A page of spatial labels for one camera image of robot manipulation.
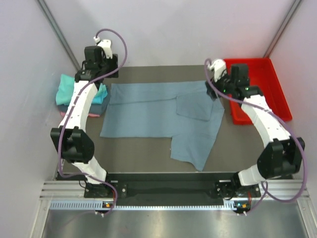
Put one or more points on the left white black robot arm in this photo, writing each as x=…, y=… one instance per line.
x=70, y=139

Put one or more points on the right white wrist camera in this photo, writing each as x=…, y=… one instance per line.
x=218, y=66

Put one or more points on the pink folded t shirt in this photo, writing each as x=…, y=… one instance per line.
x=89, y=115

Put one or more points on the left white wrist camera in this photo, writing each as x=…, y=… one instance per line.
x=105, y=45

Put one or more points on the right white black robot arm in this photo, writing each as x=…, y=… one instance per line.
x=283, y=153

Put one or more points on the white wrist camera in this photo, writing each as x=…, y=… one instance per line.
x=218, y=66
x=105, y=45

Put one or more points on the aluminium frame rail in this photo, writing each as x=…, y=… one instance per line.
x=75, y=189

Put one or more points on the teal folded t shirt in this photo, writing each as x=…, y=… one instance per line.
x=65, y=90

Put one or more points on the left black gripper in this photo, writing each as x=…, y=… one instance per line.
x=112, y=62

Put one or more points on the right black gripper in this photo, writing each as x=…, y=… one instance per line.
x=210, y=91

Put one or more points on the red plastic bin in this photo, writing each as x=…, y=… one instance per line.
x=262, y=74

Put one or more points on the grey-blue t shirt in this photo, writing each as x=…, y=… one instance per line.
x=181, y=111

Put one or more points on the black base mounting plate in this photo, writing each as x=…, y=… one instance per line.
x=210, y=188

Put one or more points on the grey slotted cable duct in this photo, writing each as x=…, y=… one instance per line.
x=105, y=206

